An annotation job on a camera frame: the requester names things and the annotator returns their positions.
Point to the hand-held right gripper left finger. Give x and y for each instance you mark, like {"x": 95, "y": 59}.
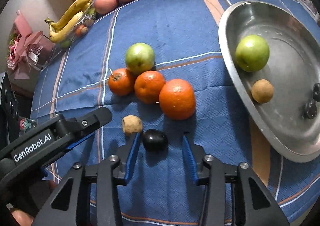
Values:
{"x": 132, "y": 156}

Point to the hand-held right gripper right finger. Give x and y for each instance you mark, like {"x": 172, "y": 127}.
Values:
{"x": 188, "y": 158}

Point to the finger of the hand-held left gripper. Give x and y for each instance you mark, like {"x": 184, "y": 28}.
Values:
{"x": 87, "y": 122}
{"x": 80, "y": 141}

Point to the small green apple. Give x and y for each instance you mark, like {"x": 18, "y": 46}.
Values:
{"x": 252, "y": 53}

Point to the round metal plate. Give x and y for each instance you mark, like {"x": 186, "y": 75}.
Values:
{"x": 287, "y": 66}

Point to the person's left hand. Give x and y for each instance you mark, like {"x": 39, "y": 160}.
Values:
{"x": 22, "y": 219}

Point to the small labelled bottle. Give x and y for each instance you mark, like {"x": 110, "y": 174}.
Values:
{"x": 27, "y": 124}

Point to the orange persimmon with stem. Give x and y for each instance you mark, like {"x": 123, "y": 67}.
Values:
{"x": 121, "y": 82}

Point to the large orange tangerine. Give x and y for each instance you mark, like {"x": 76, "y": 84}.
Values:
{"x": 177, "y": 99}

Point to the small orange tangerine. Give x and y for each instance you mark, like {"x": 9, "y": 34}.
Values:
{"x": 149, "y": 87}

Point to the green apple near oranges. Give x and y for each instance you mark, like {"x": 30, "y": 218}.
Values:
{"x": 139, "y": 58}

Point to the clear bag of small fruit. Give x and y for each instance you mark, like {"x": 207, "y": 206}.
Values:
{"x": 83, "y": 28}

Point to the pink flower bouquet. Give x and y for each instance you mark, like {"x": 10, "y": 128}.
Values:
{"x": 27, "y": 48}

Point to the yellow banana bunch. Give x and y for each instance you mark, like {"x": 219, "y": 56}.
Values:
{"x": 67, "y": 20}

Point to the pale pink apple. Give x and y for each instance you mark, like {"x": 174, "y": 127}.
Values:
{"x": 105, "y": 3}

